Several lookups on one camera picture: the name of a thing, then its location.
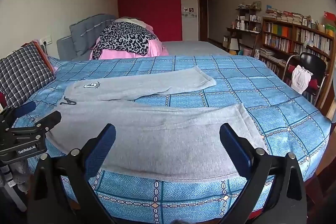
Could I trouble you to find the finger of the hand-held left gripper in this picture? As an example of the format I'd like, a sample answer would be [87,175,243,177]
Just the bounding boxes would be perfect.
[10,111,62,136]
[0,101,37,131]

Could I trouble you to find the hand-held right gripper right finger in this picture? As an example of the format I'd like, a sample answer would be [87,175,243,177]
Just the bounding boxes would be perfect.
[219,123,307,224]

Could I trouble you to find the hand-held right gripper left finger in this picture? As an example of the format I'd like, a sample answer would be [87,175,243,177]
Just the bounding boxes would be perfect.
[28,123,124,224]

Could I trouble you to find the grey pants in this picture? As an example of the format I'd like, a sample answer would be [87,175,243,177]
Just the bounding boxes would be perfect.
[46,65,268,182]

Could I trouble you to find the dark plaid pillow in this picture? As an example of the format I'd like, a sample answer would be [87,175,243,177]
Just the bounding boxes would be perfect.
[0,43,57,108]

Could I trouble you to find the orange-edged cushion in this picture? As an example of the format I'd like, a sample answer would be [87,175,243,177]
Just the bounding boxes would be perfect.
[22,41,55,74]

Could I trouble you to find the blue checked bedspread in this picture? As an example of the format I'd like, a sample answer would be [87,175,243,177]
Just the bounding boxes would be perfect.
[13,55,332,224]

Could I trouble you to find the white garment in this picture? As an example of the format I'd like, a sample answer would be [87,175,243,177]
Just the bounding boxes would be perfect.
[290,65,314,95]

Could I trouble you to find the white box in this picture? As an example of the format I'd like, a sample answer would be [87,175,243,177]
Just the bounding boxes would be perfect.
[223,35,240,51]

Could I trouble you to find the grey bed sheet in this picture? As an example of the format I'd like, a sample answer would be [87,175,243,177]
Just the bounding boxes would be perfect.
[161,41,229,57]

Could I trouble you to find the grey padded headboard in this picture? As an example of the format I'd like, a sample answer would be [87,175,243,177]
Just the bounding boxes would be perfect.
[57,14,118,61]

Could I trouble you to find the pink quilt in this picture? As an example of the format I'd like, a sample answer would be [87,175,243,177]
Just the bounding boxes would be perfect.
[89,24,169,60]

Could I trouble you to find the leopard print blanket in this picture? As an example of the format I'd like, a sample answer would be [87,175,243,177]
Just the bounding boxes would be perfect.
[92,21,157,60]

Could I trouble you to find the wooden desk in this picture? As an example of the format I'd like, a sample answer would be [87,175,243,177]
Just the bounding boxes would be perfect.
[226,27,262,57]

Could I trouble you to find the wooden bookshelf with books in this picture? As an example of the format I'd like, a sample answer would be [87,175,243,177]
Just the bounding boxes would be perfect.
[256,17,336,115]

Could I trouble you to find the black metal chair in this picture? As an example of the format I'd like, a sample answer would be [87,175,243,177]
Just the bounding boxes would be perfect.
[282,52,328,107]

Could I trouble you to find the white wardrobe door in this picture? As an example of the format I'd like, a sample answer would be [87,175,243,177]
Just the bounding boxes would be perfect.
[180,0,199,41]

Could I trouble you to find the small wooden desk shelf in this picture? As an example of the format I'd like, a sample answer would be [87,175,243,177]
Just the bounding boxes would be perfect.
[236,7,262,30]

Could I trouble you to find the brown wooden door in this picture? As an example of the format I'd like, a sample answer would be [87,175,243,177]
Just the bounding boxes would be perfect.
[198,0,213,42]

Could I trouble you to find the stack of books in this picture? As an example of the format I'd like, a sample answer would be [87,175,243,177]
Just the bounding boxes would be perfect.
[263,5,305,25]

